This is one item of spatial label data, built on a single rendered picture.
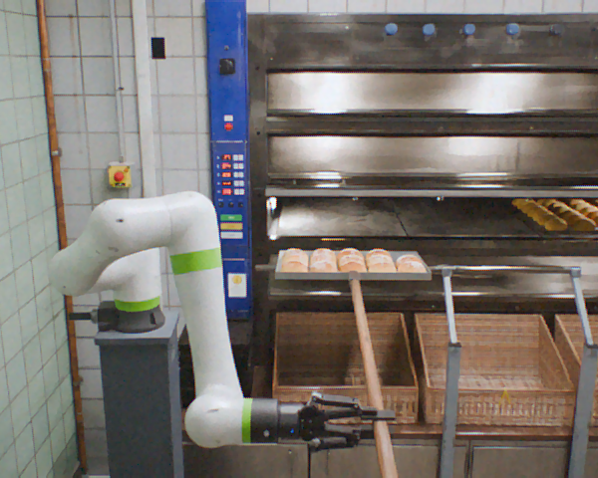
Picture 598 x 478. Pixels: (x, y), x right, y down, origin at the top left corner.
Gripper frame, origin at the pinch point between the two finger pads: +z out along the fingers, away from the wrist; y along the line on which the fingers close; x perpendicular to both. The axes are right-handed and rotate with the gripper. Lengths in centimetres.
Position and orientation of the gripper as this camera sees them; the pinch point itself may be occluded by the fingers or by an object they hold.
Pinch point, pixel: (378, 422)
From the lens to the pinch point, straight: 146.9
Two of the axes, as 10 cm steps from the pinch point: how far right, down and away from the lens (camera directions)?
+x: -0.2, 2.6, -9.7
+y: -0.1, 9.7, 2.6
